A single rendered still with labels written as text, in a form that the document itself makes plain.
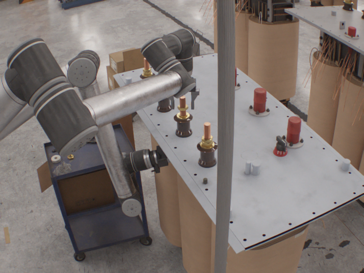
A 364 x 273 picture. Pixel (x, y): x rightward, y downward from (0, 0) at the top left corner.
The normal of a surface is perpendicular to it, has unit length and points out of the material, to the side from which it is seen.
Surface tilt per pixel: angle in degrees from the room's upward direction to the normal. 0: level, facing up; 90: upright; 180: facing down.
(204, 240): 90
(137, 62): 81
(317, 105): 90
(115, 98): 43
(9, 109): 106
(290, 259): 90
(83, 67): 74
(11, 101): 96
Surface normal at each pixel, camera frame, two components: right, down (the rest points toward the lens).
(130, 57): 0.40, 0.36
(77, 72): 0.16, 0.29
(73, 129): 0.22, -0.21
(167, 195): -0.72, 0.39
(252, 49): -0.88, 0.28
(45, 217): -0.03, -0.83
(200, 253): -0.49, 0.49
